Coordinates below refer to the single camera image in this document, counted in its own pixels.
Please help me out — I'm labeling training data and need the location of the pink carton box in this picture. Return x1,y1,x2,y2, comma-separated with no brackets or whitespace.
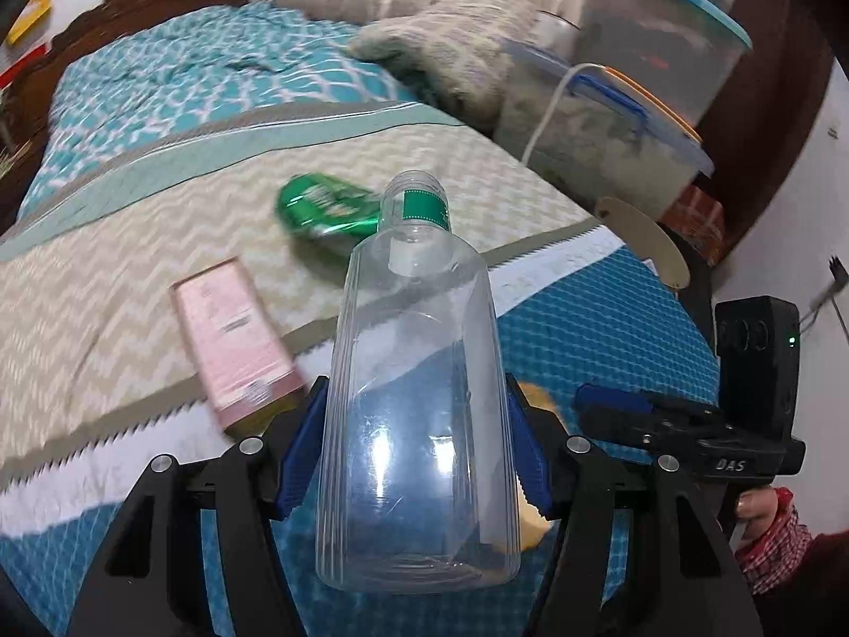
170,257,307,438

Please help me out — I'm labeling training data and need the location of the clear plastic bottle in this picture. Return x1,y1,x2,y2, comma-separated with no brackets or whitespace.
315,170,521,594

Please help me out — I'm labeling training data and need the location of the green crushed can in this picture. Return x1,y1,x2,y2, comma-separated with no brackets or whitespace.
275,173,380,256

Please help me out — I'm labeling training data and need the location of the beige round trash bin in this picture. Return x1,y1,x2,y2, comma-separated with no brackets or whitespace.
594,197,691,292

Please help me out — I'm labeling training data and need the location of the person's right hand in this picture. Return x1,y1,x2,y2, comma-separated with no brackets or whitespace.
735,486,793,548

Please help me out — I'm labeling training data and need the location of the orange snack wrapper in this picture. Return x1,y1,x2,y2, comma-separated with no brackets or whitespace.
508,375,566,550

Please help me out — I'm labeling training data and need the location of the orange plastic bag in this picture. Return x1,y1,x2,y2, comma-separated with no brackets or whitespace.
661,184,725,266

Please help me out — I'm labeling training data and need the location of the clear storage bin teal lid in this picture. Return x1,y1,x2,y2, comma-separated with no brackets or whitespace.
571,0,752,127

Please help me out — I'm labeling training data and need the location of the patterned blue bed cover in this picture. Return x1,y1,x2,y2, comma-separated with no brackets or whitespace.
2,102,720,635

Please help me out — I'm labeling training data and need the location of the checkered grey pillow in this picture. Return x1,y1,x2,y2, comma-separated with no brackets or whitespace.
348,0,537,131

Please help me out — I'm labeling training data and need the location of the clear storage bin blue handle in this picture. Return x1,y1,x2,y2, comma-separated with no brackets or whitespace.
493,40,714,220

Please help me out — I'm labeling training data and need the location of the white charging cable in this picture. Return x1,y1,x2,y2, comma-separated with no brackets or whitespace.
519,62,609,167

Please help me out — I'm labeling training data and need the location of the yellow red wall calendar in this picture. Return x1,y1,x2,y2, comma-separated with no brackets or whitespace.
2,0,52,88

